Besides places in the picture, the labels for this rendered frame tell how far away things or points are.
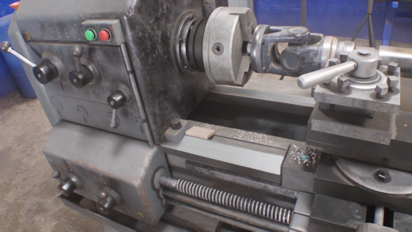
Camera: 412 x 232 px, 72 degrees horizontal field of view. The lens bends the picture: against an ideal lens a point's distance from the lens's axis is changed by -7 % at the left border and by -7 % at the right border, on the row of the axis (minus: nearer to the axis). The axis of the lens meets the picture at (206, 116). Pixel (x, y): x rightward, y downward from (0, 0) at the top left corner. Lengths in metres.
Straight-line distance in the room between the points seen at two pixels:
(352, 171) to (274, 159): 0.25
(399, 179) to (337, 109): 0.21
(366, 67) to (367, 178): 0.24
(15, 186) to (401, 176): 2.47
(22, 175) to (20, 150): 0.37
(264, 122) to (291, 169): 0.44
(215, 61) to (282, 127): 0.45
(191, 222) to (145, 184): 0.31
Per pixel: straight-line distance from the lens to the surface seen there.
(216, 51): 0.90
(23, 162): 2.86
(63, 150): 1.27
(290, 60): 0.89
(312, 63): 0.89
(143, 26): 0.86
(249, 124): 1.25
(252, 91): 1.22
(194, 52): 0.97
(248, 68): 0.94
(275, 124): 1.23
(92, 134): 1.21
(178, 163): 1.11
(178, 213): 1.29
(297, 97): 1.18
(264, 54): 0.93
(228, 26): 0.90
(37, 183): 2.56
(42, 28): 1.12
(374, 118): 0.73
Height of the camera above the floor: 1.47
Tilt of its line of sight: 34 degrees down
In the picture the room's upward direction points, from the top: 9 degrees counter-clockwise
